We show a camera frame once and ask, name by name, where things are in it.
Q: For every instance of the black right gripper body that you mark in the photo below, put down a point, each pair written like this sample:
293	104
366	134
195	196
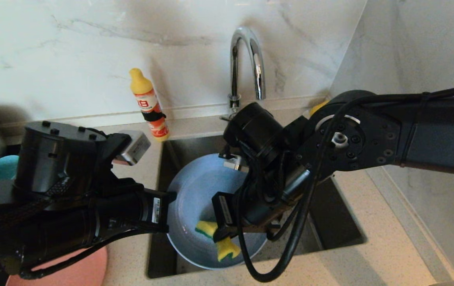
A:
258	131

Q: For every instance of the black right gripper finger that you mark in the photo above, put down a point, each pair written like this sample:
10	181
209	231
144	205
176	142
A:
223	234

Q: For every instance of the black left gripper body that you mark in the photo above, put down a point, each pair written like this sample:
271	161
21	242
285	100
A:
60	159

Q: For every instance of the yellow fish-shaped sponge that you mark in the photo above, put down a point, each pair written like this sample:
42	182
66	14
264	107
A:
225	248

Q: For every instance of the blue plate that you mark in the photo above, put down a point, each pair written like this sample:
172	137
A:
195	190

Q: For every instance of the yellow-capped dish soap bottle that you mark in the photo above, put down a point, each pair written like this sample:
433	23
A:
147	103

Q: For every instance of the stainless steel sink basin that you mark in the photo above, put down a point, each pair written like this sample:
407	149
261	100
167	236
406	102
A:
330	214

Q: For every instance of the yellow pear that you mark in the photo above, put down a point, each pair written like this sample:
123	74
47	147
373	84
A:
317	107

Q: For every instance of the chrome gooseneck faucet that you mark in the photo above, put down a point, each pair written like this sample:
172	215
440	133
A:
233	71

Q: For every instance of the large pink plate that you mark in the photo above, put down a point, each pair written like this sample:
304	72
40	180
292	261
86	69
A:
76	270

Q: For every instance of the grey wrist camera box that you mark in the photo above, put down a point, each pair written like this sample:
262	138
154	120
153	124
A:
235	163
133	146

